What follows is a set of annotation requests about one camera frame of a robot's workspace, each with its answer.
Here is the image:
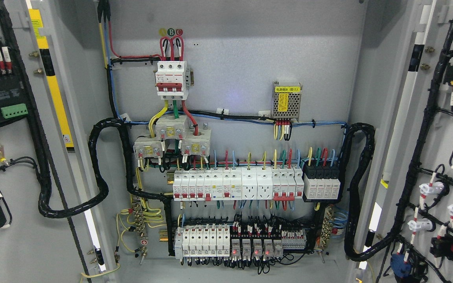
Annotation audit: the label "black corrugated conduit left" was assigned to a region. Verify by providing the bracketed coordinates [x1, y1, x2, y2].
[36, 118, 171, 219]

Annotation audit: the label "black relay terminal row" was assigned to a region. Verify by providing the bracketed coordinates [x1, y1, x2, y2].
[229, 214, 309, 266]

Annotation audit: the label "white breaker and socket row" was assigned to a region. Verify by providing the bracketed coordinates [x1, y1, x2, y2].
[172, 166, 304, 201]

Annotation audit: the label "clear current transformer blocks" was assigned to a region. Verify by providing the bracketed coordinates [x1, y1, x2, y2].
[133, 114, 212, 161]

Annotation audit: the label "grey cabinet door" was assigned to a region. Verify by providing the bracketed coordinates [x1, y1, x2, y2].
[343, 0, 453, 283]
[0, 0, 115, 283]

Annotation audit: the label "black corrugated conduit right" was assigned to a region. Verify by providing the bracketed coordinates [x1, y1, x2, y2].
[340, 123, 394, 262]

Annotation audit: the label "white lower breaker row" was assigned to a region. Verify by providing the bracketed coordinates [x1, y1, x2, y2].
[174, 224, 231, 260]

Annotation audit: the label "metal mesh power supply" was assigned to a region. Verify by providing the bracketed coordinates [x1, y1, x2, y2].
[271, 81, 302, 120]

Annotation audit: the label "black surge protector block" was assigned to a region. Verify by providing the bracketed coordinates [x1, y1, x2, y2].
[303, 163, 342, 204]

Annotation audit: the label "black corrugated conduit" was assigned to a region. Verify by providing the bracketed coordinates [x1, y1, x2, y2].
[340, 123, 394, 262]
[36, 118, 171, 219]

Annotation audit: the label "red white main breaker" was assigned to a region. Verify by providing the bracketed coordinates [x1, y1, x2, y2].
[155, 61, 191, 101]

